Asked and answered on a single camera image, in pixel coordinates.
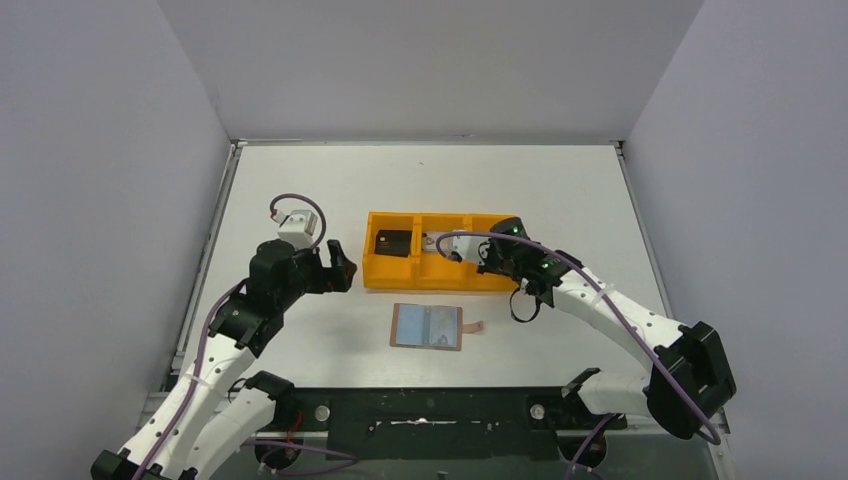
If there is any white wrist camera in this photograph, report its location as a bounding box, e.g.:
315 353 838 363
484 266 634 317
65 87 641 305
438 236 491 266
275 210 318 250

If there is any black card in bin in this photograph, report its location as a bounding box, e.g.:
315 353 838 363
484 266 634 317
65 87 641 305
374 229 412 258

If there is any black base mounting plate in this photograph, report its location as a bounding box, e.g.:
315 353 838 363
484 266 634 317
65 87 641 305
260 387 602 461

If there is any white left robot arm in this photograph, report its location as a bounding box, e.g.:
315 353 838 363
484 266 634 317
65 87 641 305
91 240 357 479

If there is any silver card in bin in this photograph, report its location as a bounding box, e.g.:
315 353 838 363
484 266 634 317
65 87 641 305
421 231 452 254

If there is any tan leather card holder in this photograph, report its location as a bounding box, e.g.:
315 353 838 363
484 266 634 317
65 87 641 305
389 303 485 351

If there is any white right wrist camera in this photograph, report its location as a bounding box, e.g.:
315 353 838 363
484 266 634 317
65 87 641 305
438 236 491 266

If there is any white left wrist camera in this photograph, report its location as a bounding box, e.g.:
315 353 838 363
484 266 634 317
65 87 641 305
275 210 318 250

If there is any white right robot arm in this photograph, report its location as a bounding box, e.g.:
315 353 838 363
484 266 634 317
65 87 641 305
451 217 737 445

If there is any yellow three-compartment plastic bin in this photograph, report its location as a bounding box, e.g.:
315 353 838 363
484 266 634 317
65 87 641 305
363 211 514 292

